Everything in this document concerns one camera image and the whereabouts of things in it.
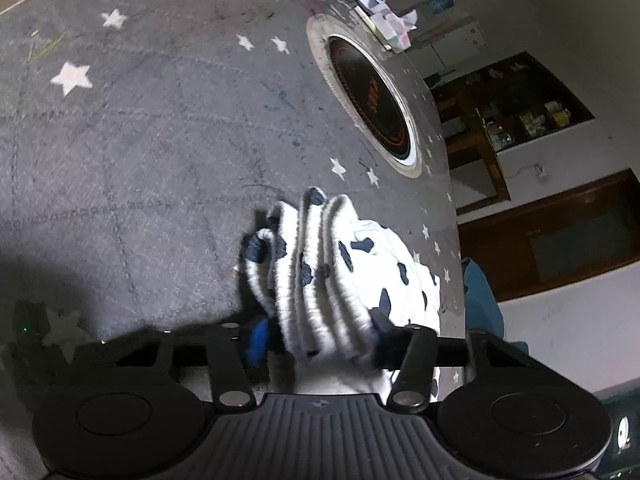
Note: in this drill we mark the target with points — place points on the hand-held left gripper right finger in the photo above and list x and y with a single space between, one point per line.
384 345

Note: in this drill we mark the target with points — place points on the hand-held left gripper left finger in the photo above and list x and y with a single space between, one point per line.
256 342

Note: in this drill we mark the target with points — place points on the white polka dot garment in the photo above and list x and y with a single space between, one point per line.
350 280

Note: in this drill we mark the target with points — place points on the teal chair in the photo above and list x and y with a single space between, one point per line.
480 295

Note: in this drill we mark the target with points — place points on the low dark wooden cabinet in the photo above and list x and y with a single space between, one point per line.
565 235

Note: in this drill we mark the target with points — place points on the grey star-pattern tablecloth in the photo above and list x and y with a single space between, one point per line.
150 135

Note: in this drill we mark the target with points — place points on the round black induction cooktop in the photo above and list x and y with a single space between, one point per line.
370 90

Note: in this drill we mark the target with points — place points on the crumpled white paper pieces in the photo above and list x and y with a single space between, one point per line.
395 27

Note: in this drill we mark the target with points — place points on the wooden wall shelf unit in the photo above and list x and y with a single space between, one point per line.
505 110

